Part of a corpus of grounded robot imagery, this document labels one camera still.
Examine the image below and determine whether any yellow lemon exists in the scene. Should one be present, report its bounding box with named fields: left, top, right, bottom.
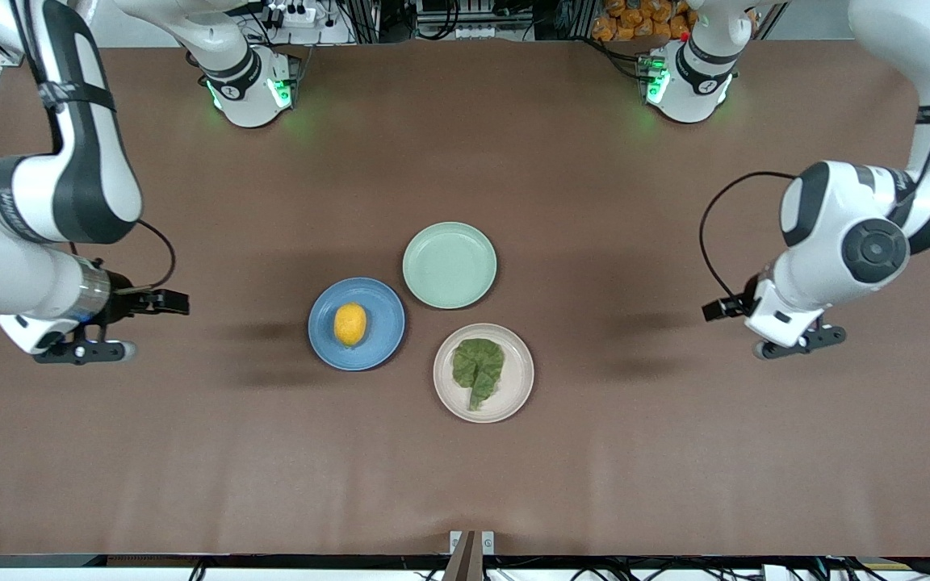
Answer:
left=333, top=302, right=368, bottom=348

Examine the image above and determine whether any white power strip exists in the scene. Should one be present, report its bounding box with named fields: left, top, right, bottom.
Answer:
left=259, top=2, right=318, bottom=27

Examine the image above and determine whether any bag of orange fruits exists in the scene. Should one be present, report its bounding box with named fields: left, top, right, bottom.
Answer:
left=592, top=0, right=693, bottom=43

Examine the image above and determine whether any metal table edge bracket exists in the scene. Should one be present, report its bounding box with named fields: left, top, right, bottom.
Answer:
left=449, top=530, right=496, bottom=581

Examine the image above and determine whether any green lettuce leaf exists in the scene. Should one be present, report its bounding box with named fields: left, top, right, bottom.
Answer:
left=451, top=338, right=506, bottom=412

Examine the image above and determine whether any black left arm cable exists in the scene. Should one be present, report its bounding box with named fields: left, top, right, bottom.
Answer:
left=698, top=0, right=930, bottom=306

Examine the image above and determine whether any beige round plate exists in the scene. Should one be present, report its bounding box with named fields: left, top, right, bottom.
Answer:
left=433, top=323, right=535, bottom=424

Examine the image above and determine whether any blue round plate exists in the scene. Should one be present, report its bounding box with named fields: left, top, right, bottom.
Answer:
left=308, top=278, right=406, bottom=372

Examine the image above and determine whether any green round plate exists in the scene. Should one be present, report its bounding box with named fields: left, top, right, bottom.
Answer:
left=402, top=222, right=498, bottom=310

